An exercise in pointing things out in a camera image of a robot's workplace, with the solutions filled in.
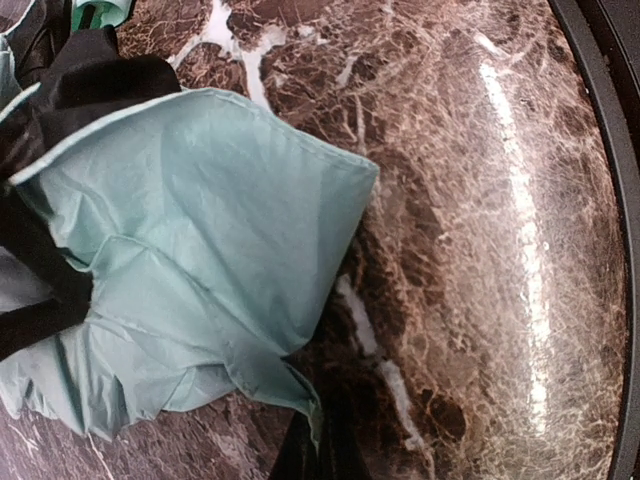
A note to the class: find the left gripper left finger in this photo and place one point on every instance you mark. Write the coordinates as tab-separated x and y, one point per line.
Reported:
297	458

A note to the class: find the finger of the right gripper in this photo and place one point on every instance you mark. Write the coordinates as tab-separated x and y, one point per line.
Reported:
41	293

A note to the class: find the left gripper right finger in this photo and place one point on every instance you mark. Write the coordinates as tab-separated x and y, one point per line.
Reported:
340	457

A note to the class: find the mint green folding umbrella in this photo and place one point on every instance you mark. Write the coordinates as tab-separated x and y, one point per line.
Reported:
213	231

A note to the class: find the black front table rail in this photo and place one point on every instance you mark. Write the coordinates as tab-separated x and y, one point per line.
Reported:
604	39

